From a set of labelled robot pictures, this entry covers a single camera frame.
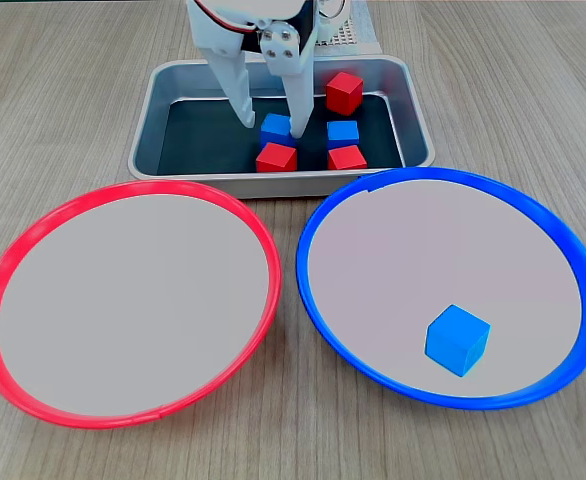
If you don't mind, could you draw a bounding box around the blue cube block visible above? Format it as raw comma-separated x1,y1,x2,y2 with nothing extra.
260,112,298,149
424,303,492,379
326,119,361,150

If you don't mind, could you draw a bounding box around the red cube block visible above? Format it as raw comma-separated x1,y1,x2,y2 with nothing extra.
255,141,298,174
325,71,364,117
327,144,368,171

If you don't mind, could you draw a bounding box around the black tray liner mat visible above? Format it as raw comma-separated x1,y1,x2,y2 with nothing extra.
156,92,407,176

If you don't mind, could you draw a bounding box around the silver metal tray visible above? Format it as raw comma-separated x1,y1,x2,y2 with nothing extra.
127,55,437,200

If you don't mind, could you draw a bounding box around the white perforated mat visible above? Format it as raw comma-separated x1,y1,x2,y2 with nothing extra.
318,4,383,55

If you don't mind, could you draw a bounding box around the blue-rimmed white dish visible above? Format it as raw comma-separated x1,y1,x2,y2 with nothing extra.
295,167,586,411

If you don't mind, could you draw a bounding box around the red-rimmed white dish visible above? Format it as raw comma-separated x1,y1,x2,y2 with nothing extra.
0,179,283,430

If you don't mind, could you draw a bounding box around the red black white cable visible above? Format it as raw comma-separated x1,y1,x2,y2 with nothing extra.
192,0,262,36

